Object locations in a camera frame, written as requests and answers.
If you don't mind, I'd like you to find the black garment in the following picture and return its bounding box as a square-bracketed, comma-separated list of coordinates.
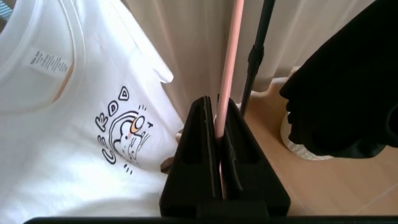
[279, 0, 398, 159]

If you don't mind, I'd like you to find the black clothes rack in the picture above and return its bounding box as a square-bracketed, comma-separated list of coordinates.
[239, 0, 277, 116]

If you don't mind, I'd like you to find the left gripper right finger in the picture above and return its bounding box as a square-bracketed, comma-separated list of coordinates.
[218, 98, 292, 218]

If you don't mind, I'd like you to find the white printed t-shirt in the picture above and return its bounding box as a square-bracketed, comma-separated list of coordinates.
[0, 0, 185, 224]

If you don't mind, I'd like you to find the pink clothes hanger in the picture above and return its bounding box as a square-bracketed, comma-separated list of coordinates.
[52, 61, 76, 104]
[213, 0, 246, 200]

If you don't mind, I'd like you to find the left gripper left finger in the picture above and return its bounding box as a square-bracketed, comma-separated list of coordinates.
[159, 95, 223, 218]

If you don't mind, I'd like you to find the white laundry basket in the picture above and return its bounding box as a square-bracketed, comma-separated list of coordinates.
[279, 112, 336, 162]

